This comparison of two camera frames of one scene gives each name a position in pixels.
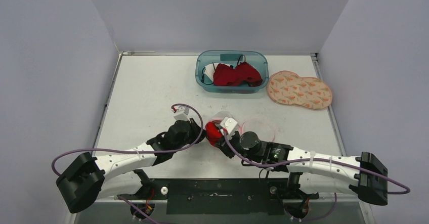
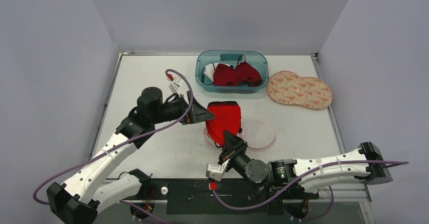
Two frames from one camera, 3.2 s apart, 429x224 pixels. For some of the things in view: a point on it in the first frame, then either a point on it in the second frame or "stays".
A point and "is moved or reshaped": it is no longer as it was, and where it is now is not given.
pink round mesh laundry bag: (215, 134) is moved or reshaped
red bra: (225, 75) stays
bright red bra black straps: (214, 134) is moved or reshaped
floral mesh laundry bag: (287, 87) stays
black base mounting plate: (219, 196) stays
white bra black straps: (209, 71) stays
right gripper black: (226, 143) to (229, 153)
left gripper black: (196, 130) to (198, 113)
